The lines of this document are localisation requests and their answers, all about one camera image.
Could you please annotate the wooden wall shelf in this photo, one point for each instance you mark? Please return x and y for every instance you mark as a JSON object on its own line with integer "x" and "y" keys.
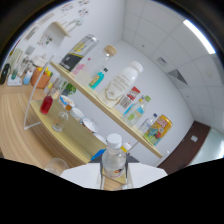
{"x": 61, "y": 29}

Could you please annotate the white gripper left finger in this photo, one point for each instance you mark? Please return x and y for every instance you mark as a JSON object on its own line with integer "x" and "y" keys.
{"x": 83, "y": 175}

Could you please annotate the yellow cartoon can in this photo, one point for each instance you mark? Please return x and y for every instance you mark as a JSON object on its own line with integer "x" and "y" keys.
{"x": 158, "y": 130}

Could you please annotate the clear bottle blue cap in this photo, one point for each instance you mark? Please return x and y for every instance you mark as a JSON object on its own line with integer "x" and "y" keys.
{"x": 146, "y": 126}

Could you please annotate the patterned bowl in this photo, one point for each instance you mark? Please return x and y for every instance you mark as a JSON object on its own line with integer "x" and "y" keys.
{"x": 90, "y": 125}

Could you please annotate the large white bottle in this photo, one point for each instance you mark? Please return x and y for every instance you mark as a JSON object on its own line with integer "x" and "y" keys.
{"x": 118, "y": 86}

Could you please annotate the ceiling light panel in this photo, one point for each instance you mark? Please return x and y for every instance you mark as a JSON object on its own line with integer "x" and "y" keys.
{"x": 199, "y": 36}

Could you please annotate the black kettle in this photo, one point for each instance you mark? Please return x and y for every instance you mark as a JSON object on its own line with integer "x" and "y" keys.
{"x": 4, "y": 73}

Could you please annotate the green potted plant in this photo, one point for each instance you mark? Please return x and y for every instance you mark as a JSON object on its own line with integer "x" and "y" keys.
{"x": 69, "y": 89}

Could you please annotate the clear drinking glass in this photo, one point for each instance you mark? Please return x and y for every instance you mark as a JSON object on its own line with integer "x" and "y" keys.
{"x": 56, "y": 166}

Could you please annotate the clear bottle orange cap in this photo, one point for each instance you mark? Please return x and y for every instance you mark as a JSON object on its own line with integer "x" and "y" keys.
{"x": 60, "y": 121}

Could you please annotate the red liquid bottle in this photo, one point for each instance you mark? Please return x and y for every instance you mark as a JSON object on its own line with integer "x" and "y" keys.
{"x": 46, "y": 105}

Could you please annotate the soda water can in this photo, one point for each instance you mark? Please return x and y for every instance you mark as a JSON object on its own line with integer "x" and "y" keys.
{"x": 78, "y": 53}

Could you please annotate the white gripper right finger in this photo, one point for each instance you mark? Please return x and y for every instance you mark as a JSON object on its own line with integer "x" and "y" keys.
{"x": 143, "y": 173}

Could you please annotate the small light blue bottle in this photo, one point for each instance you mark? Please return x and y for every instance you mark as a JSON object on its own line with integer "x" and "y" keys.
{"x": 130, "y": 107}

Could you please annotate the bowl with blue rim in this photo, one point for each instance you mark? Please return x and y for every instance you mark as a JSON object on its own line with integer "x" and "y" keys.
{"x": 67, "y": 100}

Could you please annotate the glass jar cork lid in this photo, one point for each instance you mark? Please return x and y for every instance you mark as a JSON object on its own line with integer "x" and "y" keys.
{"x": 100, "y": 61}

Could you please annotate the blue liquid bottle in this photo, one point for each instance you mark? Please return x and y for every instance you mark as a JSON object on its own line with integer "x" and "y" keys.
{"x": 98, "y": 154}

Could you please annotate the brown door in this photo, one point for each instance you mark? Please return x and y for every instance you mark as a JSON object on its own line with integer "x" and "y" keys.
{"x": 183, "y": 150}

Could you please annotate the orange basket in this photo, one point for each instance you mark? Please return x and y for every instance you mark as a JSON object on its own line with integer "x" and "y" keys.
{"x": 40, "y": 79}

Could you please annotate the pale blue plastic bottle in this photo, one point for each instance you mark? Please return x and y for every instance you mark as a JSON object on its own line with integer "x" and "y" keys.
{"x": 28, "y": 77}

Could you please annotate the clear bottle green cap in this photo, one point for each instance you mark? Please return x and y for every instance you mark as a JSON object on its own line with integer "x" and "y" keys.
{"x": 138, "y": 113}

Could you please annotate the white ornament figure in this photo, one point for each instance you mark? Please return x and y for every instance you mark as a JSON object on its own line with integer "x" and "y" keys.
{"x": 74, "y": 25}

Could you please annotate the white tray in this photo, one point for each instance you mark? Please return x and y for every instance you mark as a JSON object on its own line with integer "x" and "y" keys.
{"x": 15, "y": 81}

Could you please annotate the white door sign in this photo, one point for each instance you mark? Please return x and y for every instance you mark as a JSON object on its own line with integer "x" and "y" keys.
{"x": 194, "y": 138}

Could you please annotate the clear bottle white label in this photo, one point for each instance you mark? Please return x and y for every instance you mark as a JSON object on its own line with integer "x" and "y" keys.
{"x": 114, "y": 160}

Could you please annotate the small pink bottle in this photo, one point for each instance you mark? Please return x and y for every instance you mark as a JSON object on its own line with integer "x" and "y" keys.
{"x": 79, "y": 69}

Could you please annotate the large ceiling air vent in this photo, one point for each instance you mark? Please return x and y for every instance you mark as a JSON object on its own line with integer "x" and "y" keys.
{"x": 182, "y": 76}

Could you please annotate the white wooden two-tier rack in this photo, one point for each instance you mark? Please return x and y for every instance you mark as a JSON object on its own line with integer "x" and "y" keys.
{"x": 73, "y": 136}

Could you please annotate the small teal bottle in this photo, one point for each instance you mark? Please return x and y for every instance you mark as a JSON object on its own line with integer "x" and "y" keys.
{"x": 96, "y": 80}

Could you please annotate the small ceiling vent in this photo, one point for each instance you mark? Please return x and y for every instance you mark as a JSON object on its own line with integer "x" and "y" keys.
{"x": 161, "y": 61}

